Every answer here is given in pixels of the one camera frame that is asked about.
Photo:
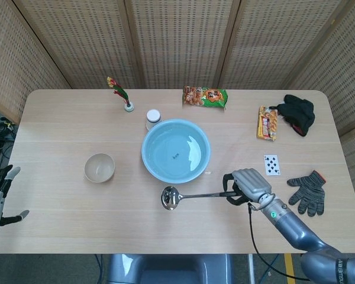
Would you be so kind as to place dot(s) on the grey robot torso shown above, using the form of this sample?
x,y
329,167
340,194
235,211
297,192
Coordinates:
x,y
171,269

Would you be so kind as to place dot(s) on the yellow snack box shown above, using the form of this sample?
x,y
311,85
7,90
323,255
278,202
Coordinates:
x,y
267,124

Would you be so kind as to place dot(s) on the beige bowl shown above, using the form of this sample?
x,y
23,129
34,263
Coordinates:
x,y
99,170

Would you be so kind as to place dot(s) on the woven rattan folding screen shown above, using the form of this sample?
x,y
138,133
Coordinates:
x,y
177,41

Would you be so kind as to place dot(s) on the black fabric glove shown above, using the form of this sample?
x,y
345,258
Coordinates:
x,y
298,114

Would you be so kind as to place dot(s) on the spades playing card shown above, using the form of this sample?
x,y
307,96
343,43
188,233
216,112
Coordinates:
x,y
271,164

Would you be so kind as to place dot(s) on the small white-capped jar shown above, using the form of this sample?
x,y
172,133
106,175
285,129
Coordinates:
x,y
153,116

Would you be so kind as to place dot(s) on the grey knit glove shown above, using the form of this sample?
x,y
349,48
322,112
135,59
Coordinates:
x,y
309,193

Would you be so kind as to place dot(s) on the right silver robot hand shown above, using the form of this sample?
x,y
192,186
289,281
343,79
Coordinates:
x,y
253,183

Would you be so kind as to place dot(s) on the light blue plastic basin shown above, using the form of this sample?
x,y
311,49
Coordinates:
x,y
171,148

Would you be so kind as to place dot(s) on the white table leg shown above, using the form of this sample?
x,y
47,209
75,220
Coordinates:
x,y
251,269

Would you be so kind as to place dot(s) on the green orange snack bag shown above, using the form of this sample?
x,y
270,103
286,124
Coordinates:
x,y
204,97

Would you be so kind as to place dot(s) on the colourful feather shuttlecock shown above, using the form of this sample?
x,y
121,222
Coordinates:
x,y
129,107

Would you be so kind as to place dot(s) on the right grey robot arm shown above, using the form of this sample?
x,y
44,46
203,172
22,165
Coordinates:
x,y
296,227

